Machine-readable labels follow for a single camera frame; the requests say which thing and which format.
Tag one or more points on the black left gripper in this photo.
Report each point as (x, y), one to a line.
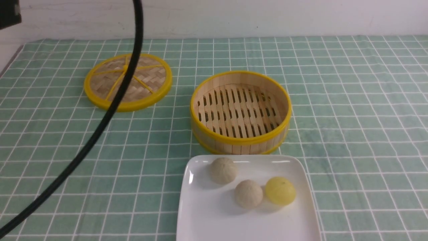
(9, 13)

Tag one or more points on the white steamed bun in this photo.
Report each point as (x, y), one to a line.
(248, 194)
(223, 171)

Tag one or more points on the yellow steamed bun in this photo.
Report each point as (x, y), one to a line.
(280, 191)

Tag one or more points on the white square plate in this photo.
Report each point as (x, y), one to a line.
(208, 212)

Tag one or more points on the yellow rimmed bamboo steamer lid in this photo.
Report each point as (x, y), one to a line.
(150, 82)

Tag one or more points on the yellow rimmed bamboo steamer basket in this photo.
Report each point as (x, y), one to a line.
(240, 113)

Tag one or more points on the green checked tablecloth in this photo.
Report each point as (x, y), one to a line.
(359, 128)

